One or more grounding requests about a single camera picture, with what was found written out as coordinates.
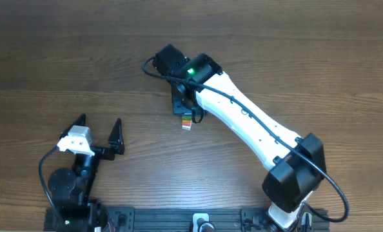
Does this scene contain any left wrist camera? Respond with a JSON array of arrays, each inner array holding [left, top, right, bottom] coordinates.
[[56, 125, 96, 157]]

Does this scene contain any mounting rail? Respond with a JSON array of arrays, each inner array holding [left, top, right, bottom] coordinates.
[[44, 207, 330, 232]]

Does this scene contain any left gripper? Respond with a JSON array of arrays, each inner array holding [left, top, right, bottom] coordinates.
[[61, 113, 126, 161]]

